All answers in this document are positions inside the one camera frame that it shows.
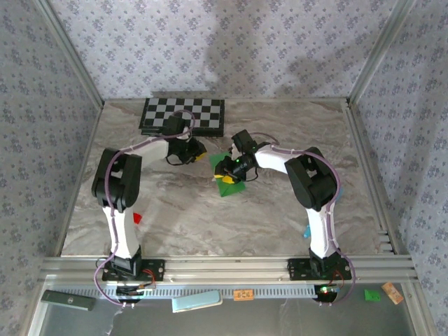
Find wide aluminium side rail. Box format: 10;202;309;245
344;99;398;255

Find aluminium mounting rail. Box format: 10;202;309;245
38;254;419;285

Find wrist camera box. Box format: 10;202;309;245
229;129;259;157
162;115;187;137

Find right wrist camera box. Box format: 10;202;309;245
229;129;259;157

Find black flat device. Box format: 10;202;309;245
41;289;96;312

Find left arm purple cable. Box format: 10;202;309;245
93;109;196;309

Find aluminium corner post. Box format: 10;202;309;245
348;0;417;106
34;0;105;109

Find light blue card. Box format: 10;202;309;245
171;290;224;314

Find thin aluminium edge strip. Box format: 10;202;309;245
54;100;105;256

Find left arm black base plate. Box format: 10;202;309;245
101;258;166;282

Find grey slotted cable duct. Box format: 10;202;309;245
52;283;321;299

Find green paper sheet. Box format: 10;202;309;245
209;150;246;199

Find black and grey chessboard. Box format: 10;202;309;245
139;97;225;138

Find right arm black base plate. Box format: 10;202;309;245
287;258;353;281

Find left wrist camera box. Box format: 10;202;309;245
162;115;187;137

